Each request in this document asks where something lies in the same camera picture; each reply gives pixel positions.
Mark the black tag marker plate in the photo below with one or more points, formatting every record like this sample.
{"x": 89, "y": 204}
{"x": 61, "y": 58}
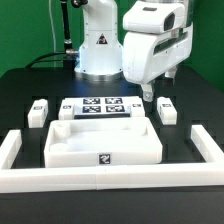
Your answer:
{"x": 101, "y": 107}

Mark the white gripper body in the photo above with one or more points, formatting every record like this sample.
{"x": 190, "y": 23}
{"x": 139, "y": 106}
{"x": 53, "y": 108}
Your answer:
{"x": 159, "y": 37}

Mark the white U-shaped obstacle fence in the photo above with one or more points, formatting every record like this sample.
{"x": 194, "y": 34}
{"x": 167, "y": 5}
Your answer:
{"x": 209, "y": 172}

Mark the white desk top tray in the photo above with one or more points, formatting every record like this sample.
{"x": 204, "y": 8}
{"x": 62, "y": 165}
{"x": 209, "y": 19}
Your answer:
{"x": 99, "y": 142}

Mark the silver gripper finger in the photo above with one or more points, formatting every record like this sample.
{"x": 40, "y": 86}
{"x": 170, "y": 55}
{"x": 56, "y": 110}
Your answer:
{"x": 148, "y": 92}
{"x": 171, "y": 73}

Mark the black post with connector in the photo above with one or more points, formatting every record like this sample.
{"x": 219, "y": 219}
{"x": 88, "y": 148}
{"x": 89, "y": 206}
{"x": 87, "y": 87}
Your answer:
{"x": 70, "y": 58}

